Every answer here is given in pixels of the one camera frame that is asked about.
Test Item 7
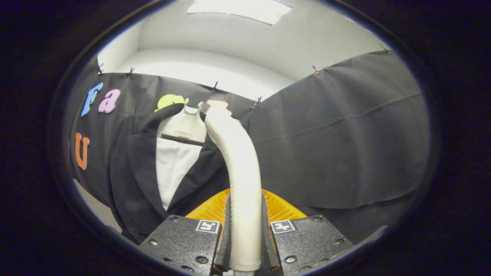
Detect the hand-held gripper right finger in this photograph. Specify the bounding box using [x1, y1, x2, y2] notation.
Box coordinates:
[262, 189, 355, 276]

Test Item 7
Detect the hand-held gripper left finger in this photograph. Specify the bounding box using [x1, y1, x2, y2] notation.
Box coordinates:
[138, 188, 232, 276]

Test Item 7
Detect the white garment steamer head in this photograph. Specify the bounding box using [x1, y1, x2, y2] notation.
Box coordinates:
[204, 110, 263, 273]

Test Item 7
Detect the black suit jacket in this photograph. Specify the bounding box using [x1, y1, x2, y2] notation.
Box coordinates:
[107, 103, 254, 245]

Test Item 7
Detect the white mannequin torso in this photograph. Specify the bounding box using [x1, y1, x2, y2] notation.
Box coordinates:
[155, 98, 208, 211]

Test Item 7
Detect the black backdrop cloth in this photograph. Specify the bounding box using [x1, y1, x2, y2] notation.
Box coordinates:
[63, 49, 432, 246]

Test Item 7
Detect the grey cabinet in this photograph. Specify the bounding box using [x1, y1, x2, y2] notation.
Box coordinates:
[73, 178, 123, 232]

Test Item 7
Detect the row of small backdrop clips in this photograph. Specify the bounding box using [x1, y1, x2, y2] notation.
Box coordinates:
[96, 43, 392, 112]

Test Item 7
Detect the long ceiling light panel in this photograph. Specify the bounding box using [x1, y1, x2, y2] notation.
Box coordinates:
[187, 0, 293, 26]

